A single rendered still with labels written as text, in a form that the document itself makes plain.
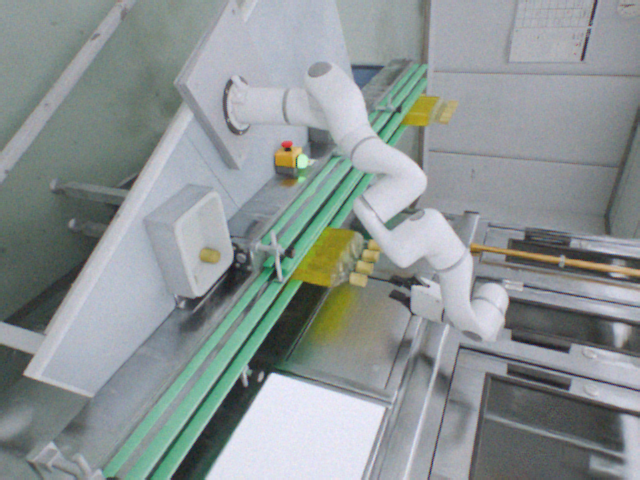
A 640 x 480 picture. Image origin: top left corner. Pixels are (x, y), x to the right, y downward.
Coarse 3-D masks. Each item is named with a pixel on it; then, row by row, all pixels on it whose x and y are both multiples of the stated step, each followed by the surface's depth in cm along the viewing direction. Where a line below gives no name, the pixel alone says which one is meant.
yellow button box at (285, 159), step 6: (282, 150) 159; (288, 150) 157; (294, 150) 158; (300, 150) 159; (276, 156) 157; (282, 156) 156; (288, 156) 156; (294, 156) 156; (276, 162) 159; (282, 162) 158; (288, 162) 157; (294, 162) 157; (276, 168) 160; (282, 168) 159; (288, 168) 158; (294, 168) 158
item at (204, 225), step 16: (192, 208) 109; (208, 208) 120; (176, 224) 105; (192, 224) 121; (208, 224) 123; (224, 224) 122; (192, 240) 122; (208, 240) 126; (224, 240) 124; (192, 256) 123; (224, 256) 127; (192, 272) 112; (208, 272) 123; (192, 288) 114; (208, 288) 119
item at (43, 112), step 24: (120, 0) 163; (96, 48) 154; (72, 72) 148; (48, 96) 144; (48, 120) 143; (24, 144) 137; (0, 168) 132; (144, 168) 118; (72, 288) 104; (0, 336) 101; (24, 336) 100
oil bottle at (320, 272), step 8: (304, 264) 138; (312, 264) 138; (320, 264) 138; (328, 264) 137; (336, 264) 137; (296, 272) 139; (304, 272) 138; (312, 272) 137; (320, 272) 135; (328, 272) 135; (336, 272) 135; (304, 280) 140; (312, 280) 139; (320, 280) 137; (328, 280) 136; (336, 280) 135
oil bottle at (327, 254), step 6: (312, 246) 145; (318, 246) 145; (312, 252) 143; (318, 252) 143; (324, 252) 142; (330, 252) 142; (336, 252) 142; (342, 252) 142; (318, 258) 141; (324, 258) 140; (330, 258) 140; (336, 258) 139; (342, 258) 139; (348, 258) 140; (342, 264) 139
